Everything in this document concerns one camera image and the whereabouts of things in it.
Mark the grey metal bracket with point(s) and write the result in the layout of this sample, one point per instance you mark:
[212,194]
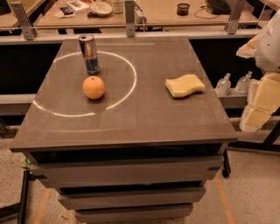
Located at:
[26,26]
[129,18]
[233,21]

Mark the clear sanitizer bottle right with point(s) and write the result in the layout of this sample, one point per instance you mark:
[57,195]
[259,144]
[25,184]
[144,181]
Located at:
[242,86]

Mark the white mug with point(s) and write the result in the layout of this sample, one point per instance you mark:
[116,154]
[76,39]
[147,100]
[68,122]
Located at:
[117,6]

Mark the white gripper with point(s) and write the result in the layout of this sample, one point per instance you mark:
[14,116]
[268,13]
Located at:
[269,49]

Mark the black phone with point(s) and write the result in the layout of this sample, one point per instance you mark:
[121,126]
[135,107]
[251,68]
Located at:
[66,10]

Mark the black keyboard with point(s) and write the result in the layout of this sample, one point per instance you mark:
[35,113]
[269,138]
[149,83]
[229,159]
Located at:
[218,7]

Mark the grey drawer cabinet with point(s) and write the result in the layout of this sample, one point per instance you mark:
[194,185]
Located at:
[137,153]

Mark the white bowl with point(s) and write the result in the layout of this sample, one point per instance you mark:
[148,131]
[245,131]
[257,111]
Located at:
[102,9]

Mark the grey metal bracket left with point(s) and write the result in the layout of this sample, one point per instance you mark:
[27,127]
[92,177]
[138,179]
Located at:
[26,26]

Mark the grey metal bracket right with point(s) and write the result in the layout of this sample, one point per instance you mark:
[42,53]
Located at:
[233,21]

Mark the orange fruit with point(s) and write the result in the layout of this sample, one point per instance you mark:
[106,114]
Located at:
[93,87]

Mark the yellow sponge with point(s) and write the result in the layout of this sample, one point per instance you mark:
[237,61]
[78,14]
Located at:
[184,85]

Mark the clear sanitizer bottle left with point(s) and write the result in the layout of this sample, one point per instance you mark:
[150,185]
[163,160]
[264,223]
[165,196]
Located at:
[223,85]

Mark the grey metal bracket middle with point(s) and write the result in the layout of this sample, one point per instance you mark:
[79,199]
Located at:
[129,18]

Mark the silver blue drink can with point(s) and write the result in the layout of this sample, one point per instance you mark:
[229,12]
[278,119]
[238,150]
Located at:
[89,53]

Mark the black mesh cup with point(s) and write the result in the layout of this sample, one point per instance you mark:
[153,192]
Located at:
[182,9]

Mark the white booklet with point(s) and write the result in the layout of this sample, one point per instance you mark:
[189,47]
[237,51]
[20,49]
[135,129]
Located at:
[79,6]

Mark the clear sanitizer bottle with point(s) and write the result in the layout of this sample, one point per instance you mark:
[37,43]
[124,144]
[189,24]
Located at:
[223,85]
[242,86]

